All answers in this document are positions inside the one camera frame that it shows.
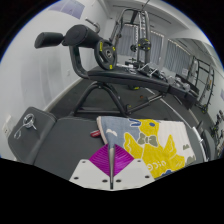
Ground white wall outlet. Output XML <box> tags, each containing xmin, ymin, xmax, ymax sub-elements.
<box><xmin>2</xmin><ymin>114</ymin><xmax>14</xmax><ymax>135</ymax></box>

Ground purple wall poster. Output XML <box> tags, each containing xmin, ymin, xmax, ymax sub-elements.
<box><xmin>48</xmin><ymin>0</ymin><xmax>86</xmax><ymax>20</ymax></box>

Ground grey steel power rack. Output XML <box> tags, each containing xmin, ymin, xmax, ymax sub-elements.
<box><xmin>111</xmin><ymin>7</ymin><xmax>153</xmax><ymax>73</ymax></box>

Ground black upright panel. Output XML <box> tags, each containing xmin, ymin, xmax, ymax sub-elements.
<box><xmin>168</xmin><ymin>83</ymin><xmax>201</xmax><ymax>110</ymax></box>

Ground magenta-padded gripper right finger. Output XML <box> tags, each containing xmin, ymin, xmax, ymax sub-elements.
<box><xmin>111</xmin><ymin>143</ymin><xmax>156</xmax><ymax>191</ymax></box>

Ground small black yellow weight plate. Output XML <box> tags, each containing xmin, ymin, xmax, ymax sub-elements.
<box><xmin>130</xmin><ymin>37</ymin><xmax>151</xmax><ymax>53</ymax></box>

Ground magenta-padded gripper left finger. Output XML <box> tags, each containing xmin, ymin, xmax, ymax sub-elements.
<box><xmin>69</xmin><ymin>143</ymin><xmax>113</xmax><ymax>191</ymax></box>

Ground grey window curtain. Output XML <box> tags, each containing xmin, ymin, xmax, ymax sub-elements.
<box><xmin>118</xmin><ymin>24</ymin><xmax>164</xmax><ymax>66</ymax></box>
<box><xmin>164</xmin><ymin>39</ymin><xmax>193</xmax><ymax>75</ymax></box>

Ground black steel squat rack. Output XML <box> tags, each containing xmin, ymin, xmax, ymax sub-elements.
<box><xmin>188</xmin><ymin>56</ymin><xmax>216</xmax><ymax>114</ymax></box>

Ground yellow grey printed towel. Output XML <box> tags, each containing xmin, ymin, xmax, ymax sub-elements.
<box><xmin>96</xmin><ymin>115</ymin><xmax>196</xmax><ymax>181</ymax></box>

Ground black bench with roller pads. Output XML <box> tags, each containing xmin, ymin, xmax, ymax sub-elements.
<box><xmin>34</xmin><ymin>18</ymin><xmax>201</xmax><ymax>118</ymax></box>

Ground black padded weight bench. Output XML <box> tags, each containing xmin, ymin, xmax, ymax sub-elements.
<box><xmin>7</xmin><ymin>106</ymin><xmax>218</xmax><ymax>183</ymax></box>

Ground large black yellow weight plate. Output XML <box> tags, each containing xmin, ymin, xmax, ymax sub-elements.
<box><xmin>93</xmin><ymin>39</ymin><xmax>118</xmax><ymax>71</ymax></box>

